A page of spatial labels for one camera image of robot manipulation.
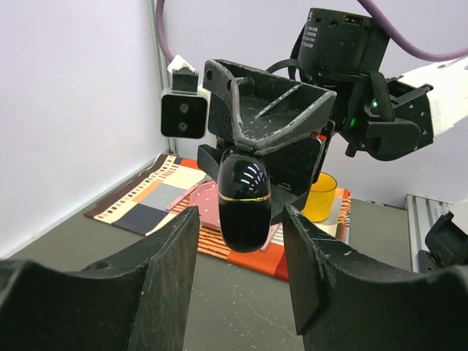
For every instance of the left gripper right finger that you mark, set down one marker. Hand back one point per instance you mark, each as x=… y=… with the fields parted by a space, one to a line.
x=343 y=299

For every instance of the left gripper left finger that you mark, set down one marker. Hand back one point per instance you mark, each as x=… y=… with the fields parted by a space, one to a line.
x=135 y=299

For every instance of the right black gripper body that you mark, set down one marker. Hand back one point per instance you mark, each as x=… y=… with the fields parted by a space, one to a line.
x=294 y=168

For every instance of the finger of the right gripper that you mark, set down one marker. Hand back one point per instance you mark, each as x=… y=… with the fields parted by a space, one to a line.
x=260 y=112
x=209 y=159

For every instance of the glossy black charging case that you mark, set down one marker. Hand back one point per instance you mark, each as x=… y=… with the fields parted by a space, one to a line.
x=244 y=198

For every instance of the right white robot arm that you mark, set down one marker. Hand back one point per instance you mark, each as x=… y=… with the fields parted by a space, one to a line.
x=331 y=84

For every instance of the yellow translucent cup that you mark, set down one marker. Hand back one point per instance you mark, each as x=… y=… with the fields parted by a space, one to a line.
x=320 y=199

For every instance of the orange patterned cloth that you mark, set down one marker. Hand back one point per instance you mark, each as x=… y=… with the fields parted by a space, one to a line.
x=158 y=194

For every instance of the aluminium frame rail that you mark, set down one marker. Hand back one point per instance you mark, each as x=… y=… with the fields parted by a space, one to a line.
x=428 y=230

